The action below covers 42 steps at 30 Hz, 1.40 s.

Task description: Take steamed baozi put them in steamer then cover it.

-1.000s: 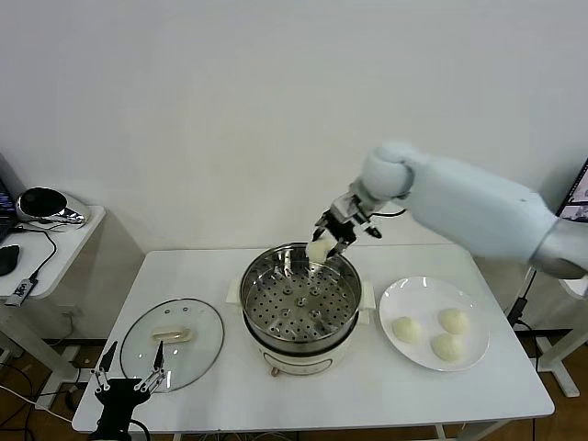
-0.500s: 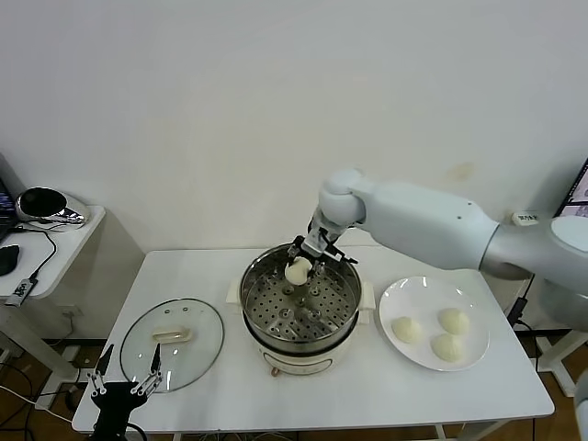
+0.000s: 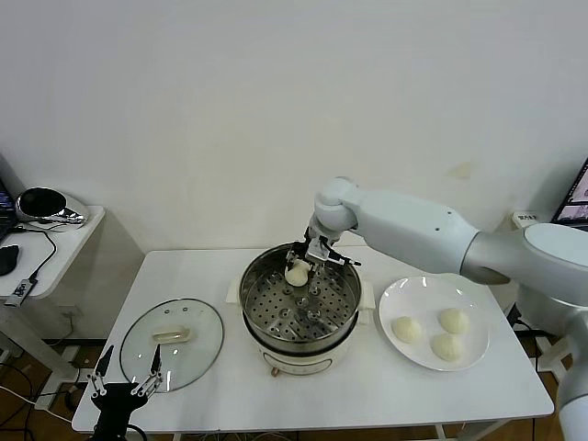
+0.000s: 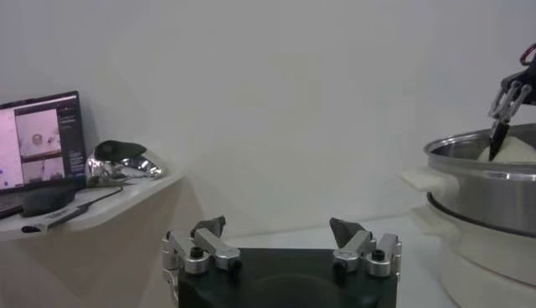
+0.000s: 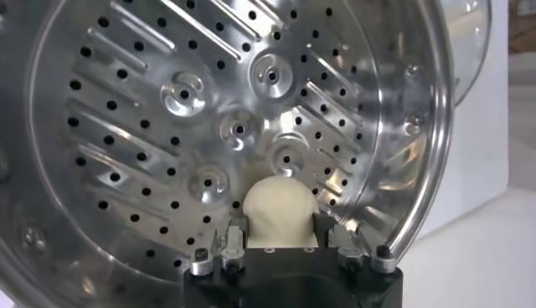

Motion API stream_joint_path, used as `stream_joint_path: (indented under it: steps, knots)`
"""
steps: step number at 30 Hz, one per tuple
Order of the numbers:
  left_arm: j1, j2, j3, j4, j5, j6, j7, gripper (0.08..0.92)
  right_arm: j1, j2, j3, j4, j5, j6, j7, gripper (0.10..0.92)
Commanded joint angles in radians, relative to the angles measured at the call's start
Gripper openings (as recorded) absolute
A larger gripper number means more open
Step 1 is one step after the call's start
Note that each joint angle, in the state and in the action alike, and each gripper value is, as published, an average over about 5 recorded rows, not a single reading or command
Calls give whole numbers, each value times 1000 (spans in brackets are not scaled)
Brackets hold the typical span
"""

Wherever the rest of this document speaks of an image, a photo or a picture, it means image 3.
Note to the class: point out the white round plate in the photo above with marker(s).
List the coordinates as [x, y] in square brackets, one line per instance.
[399, 298]

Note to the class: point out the steel perforated steamer basket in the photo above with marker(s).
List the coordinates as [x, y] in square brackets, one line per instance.
[298, 317]

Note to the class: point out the grey usb hub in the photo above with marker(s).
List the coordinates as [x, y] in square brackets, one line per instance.
[20, 291]

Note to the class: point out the chrome rounded device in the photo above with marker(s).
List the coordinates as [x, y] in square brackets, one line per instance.
[46, 204]

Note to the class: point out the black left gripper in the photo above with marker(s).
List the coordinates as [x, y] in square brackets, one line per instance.
[117, 399]

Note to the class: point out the white side table with label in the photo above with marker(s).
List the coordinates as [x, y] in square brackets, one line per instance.
[509, 301]

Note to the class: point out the white electric cooker base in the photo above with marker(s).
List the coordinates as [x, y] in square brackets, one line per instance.
[298, 363]

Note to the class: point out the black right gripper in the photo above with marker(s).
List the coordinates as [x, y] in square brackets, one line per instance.
[302, 250]

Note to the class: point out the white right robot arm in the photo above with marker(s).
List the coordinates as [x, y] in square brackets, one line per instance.
[413, 229]

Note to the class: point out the black computer mouse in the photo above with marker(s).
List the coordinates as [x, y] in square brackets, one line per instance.
[8, 259]

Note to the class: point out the grey laptop with pink screen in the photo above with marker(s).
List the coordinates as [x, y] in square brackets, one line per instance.
[576, 197]

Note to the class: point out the black laptop with dark screen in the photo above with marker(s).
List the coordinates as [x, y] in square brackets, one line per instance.
[4, 206]

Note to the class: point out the white steamed baozi bun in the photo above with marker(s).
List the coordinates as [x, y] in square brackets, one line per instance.
[455, 320]
[407, 329]
[296, 276]
[445, 347]

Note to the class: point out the white side table with mouse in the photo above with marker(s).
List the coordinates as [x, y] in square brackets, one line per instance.
[73, 248]

